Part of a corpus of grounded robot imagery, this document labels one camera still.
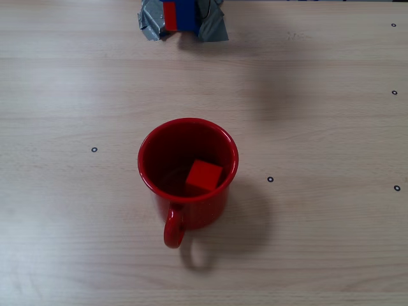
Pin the red enamel mug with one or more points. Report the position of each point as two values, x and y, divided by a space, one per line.
191 210

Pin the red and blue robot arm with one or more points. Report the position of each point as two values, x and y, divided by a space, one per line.
185 16

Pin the red cube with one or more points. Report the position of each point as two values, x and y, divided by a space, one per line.
204 175

